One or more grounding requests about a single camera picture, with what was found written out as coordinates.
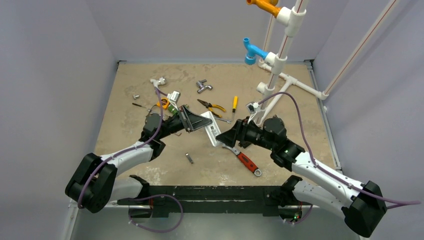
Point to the silver metal transceiver module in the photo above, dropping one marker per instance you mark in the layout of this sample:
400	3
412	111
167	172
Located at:
189	158

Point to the chrome faucet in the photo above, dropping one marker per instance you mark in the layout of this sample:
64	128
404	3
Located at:
202	86

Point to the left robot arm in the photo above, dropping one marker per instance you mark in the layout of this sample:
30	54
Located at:
94	184

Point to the orange tape measure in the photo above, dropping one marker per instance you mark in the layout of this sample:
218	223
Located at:
163	103

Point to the yellow handled screwdriver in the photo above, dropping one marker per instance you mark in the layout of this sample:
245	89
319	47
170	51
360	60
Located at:
234	107

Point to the orange pipe fitting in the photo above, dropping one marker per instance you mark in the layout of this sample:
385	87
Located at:
269	6

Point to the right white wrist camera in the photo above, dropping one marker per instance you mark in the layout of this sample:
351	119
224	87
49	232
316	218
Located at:
254	108

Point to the yellow handled pliers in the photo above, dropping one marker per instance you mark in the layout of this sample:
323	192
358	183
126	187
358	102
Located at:
211	107

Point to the red adjustable wrench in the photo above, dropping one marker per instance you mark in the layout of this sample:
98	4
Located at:
246	161

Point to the blue pipe tap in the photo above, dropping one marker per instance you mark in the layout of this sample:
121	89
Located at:
252	51

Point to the white remote control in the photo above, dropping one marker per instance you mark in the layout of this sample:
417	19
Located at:
212	129

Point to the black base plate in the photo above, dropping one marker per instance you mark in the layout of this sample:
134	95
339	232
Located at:
266	200

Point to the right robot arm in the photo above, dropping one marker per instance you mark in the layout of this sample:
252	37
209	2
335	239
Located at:
359	204

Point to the silver combination wrench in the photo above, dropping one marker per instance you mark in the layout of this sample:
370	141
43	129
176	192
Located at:
228	121

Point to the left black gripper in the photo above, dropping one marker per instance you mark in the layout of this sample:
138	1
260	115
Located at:
192	121

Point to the aluminium rail frame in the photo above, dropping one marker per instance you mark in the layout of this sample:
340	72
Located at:
314	194

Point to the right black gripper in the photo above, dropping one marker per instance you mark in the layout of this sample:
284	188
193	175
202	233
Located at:
242	132

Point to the white PVC pipe stand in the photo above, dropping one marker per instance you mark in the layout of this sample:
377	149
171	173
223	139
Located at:
292	19

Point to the green plastic faucet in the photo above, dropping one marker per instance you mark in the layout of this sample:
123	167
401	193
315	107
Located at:
173	110

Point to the white plastic faucet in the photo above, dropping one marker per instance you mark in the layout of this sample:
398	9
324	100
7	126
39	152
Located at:
158	82

